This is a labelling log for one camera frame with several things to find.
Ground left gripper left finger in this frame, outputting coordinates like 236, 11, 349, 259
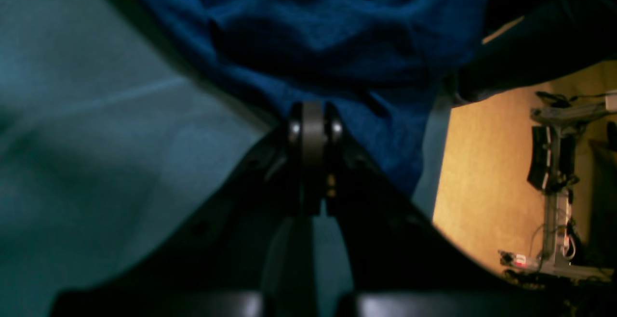
51, 102, 323, 317

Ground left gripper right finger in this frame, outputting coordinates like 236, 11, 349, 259
324, 103, 568, 317

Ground dark blue t-shirt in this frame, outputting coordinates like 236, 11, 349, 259
140, 0, 616, 195

